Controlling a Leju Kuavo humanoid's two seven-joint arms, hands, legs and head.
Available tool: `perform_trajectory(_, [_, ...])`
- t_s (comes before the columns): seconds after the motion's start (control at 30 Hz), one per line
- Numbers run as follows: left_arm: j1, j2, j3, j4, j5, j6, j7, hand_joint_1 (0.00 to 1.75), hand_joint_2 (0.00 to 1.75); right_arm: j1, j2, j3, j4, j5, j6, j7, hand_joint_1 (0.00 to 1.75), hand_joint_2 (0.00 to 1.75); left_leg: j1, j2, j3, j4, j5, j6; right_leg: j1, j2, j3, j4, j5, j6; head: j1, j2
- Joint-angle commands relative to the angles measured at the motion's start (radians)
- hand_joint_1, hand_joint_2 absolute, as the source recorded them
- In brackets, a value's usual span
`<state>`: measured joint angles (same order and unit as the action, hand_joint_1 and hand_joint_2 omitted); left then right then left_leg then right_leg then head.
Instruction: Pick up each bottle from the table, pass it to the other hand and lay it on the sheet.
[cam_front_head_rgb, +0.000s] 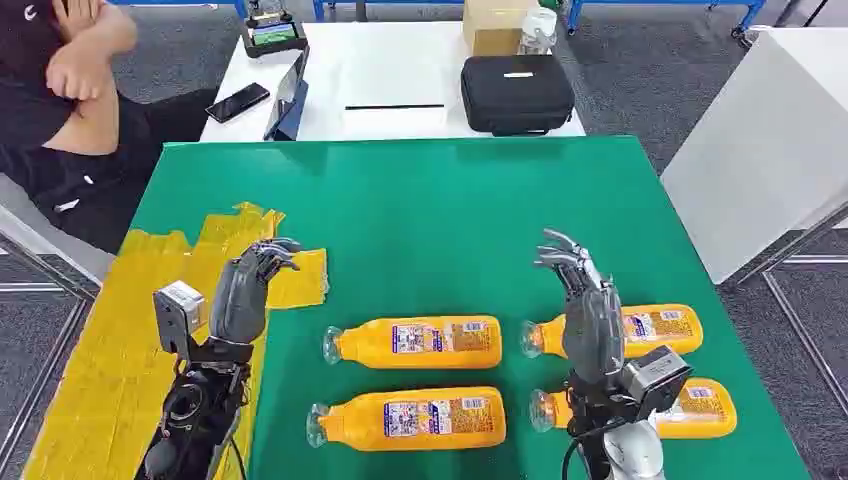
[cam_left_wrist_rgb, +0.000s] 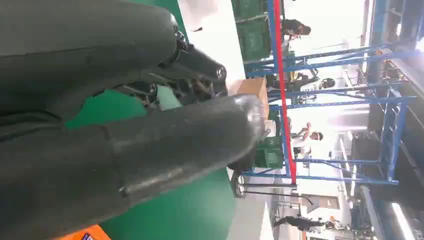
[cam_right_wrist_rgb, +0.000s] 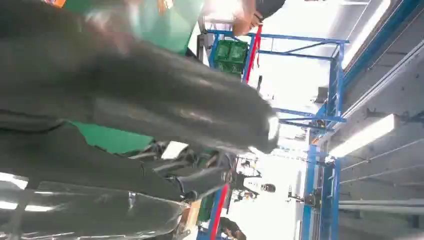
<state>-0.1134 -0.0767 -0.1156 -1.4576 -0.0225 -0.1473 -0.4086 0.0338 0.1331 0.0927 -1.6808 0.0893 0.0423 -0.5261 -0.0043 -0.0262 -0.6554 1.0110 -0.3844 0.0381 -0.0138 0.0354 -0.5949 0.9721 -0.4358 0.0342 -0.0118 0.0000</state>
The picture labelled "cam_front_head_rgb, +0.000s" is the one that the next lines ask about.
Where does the person's left hand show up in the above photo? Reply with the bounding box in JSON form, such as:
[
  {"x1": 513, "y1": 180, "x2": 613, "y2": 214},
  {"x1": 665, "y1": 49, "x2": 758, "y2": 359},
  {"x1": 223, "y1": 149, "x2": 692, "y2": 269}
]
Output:
[{"x1": 46, "y1": 52, "x2": 106, "y2": 102}]

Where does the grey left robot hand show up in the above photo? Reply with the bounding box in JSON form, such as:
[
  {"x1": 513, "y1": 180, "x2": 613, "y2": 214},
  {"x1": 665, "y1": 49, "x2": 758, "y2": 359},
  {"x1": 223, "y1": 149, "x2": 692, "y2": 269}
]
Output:
[{"x1": 208, "y1": 237, "x2": 303, "y2": 346}]

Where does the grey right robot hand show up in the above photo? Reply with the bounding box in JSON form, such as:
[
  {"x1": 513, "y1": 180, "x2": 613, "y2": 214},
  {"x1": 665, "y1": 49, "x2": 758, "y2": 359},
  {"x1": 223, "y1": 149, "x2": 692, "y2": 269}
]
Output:
[{"x1": 533, "y1": 228, "x2": 627, "y2": 389}]

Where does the orange drink bottle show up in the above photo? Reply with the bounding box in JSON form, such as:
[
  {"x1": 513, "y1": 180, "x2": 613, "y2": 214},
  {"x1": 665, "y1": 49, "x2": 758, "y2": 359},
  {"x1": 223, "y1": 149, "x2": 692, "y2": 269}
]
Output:
[
  {"x1": 529, "y1": 378, "x2": 738, "y2": 441},
  {"x1": 322, "y1": 315, "x2": 503, "y2": 370},
  {"x1": 519, "y1": 303, "x2": 704, "y2": 360},
  {"x1": 305, "y1": 386, "x2": 507, "y2": 453}
]

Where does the person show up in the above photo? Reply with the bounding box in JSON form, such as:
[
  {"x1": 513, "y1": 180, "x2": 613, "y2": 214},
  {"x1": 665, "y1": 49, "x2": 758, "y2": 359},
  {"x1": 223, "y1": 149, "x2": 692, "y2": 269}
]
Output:
[{"x1": 0, "y1": 0, "x2": 220, "y2": 256}]

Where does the yellow plastic sheet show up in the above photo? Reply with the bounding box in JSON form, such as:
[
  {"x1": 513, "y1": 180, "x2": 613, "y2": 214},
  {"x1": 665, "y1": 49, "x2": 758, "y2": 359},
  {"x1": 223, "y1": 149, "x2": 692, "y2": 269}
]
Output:
[{"x1": 23, "y1": 201, "x2": 331, "y2": 480}]

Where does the black smartphone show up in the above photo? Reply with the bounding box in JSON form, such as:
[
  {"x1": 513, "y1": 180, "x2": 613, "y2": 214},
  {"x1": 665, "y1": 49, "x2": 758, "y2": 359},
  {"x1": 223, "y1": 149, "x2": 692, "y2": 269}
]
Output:
[{"x1": 204, "y1": 82, "x2": 272, "y2": 125}]

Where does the green table mat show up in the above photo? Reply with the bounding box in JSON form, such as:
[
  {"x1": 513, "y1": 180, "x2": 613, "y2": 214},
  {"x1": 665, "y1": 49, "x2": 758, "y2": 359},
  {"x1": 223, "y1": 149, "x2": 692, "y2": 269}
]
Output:
[{"x1": 125, "y1": 135, "x2": 813, "y2": 480}]

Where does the black remote controller with screen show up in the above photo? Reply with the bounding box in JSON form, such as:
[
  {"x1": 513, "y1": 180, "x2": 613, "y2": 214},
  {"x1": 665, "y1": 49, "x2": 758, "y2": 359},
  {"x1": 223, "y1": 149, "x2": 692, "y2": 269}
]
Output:
[{"x1": 239, "y1": 0, "x2": 309, "y2": 60}]

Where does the white side table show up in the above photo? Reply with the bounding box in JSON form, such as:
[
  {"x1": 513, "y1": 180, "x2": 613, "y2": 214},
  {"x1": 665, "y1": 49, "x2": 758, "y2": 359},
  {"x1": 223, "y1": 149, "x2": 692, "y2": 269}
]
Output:
[{"x1": 660, "y1": 26, "x2": 848, "y2": 415}]

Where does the black zipped carry case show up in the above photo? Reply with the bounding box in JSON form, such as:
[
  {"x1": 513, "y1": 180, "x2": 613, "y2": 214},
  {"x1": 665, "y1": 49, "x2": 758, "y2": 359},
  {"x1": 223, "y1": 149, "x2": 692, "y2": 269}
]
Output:
[{"x1": 460, "y1": 54, "x2": 576, "y2": 137}]

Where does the clear plastic jar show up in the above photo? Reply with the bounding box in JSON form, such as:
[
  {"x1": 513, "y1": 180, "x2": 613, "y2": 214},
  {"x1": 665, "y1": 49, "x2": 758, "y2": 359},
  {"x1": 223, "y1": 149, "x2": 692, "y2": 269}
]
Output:
[{"x1": 517, "y1": 6, "x2": 559, "y2": 56}]

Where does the brown cardboard box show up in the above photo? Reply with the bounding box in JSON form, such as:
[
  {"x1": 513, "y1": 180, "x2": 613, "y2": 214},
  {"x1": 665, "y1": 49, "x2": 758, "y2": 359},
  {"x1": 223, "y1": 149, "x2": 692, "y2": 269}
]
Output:
[{"x1": 462, "y1": 0, "x2": 541, "y2": 58}]

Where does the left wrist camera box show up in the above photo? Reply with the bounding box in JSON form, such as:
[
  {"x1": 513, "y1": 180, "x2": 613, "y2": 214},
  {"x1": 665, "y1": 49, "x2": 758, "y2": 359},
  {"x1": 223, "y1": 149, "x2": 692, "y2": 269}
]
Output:
[{"x1": 152, "y1": 280, "x2": 208, "y2": 359}]

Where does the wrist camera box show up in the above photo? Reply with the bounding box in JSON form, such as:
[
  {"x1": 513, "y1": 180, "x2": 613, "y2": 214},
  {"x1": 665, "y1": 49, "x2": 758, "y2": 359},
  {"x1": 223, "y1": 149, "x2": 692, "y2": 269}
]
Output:
[
  {"x1": 152, "y1": 280, "x2": 208, "y2": 359},
  {"x1": 619, "y1": 345, "x2": 694, "y2": 422}
]

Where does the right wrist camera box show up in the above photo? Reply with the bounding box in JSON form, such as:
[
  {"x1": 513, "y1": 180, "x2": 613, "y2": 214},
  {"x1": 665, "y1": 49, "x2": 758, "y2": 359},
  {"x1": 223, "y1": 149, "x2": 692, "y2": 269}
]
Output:
[{"x1": 619, "y1": 345, "x2": 694, "y2": 422}]

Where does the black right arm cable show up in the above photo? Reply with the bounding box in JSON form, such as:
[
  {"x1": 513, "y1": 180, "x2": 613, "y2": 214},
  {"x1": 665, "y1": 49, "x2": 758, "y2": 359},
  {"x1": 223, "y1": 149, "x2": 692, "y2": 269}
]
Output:
[{"x1": 561, "y1": 423, "x2": 598, "y2": 480}]

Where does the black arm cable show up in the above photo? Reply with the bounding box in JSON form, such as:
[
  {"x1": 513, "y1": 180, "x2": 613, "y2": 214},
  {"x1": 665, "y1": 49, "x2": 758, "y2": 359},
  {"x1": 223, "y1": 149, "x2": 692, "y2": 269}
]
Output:
[
  {"x1": 561, "y1": 423, "x2": 598, "y2": 480},
  {"x1": 228, "y1": 437, "x2": 248, "y2": 480}
]

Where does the blue metal frame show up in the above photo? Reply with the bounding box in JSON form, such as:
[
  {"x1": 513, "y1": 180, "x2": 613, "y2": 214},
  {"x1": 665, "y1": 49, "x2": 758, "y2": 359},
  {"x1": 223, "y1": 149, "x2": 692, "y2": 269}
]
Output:
[
  {"x1": 311, "y1": 0, "x2": 465, "y2": 22},
  {"x1": 566, "y1": 0, "x2": 768, "y2": 38},
  {"x1": 109, "y1": 0, "x2": 248, "y2": 20}
]

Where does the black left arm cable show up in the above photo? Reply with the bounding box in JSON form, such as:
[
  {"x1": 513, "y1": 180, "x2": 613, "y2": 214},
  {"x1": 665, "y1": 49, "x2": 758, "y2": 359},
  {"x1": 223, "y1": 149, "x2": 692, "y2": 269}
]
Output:
[{"x1": 228, "y1": 437, "x2": 248, "y2": 480}]

